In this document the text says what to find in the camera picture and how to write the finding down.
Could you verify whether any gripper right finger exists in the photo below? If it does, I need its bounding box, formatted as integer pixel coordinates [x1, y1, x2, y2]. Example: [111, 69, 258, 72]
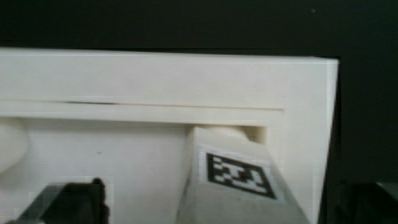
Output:
[336, 182, 398, 224]

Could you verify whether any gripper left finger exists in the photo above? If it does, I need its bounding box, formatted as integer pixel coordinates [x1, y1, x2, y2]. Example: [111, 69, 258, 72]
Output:
[15, 178, 111, 224]

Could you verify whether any white leg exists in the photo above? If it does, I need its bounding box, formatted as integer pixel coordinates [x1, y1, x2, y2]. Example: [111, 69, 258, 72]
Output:
[176, 126, 310, 224]

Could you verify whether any white square tabletop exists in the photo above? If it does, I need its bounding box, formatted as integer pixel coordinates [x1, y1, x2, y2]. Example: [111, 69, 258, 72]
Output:
[0, 100, 283, 224]

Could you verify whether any white corner fence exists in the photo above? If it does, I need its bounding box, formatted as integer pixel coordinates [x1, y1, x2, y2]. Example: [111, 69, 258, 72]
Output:
[0, 47, 338, 224]

